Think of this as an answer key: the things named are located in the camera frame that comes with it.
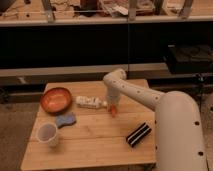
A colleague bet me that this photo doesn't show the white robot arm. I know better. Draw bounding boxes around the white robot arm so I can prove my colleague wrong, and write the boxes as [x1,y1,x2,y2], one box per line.
[103,69,208,171]

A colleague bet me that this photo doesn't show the white plastic bottle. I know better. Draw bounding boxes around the white plastic bottle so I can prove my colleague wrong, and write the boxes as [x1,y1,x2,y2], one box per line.
[75,96,107,109]

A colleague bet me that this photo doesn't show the orange wooden bowl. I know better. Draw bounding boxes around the orange wooden bowl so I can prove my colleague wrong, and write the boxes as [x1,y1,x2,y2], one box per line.
[40,87,72,114]

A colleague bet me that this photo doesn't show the wooden table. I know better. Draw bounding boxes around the wooden table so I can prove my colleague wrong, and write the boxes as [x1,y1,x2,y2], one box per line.
[20,78,161,171]

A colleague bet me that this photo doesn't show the blue sponge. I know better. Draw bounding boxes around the blue sponge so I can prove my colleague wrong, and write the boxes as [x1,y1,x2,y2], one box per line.
[55,113,77,128]

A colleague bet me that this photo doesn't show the black white striped eraser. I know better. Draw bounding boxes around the black white striped eraser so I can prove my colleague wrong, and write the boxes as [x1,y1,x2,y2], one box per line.
[126,122,152,148]

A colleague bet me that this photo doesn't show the white plastic cup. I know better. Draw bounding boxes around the white plastic cup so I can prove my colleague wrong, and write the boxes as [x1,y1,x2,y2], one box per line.
[36,123,59,147]

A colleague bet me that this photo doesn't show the black box on shelf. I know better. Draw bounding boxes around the black box on shelf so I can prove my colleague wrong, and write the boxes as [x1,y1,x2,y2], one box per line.
[164,44,213,75]

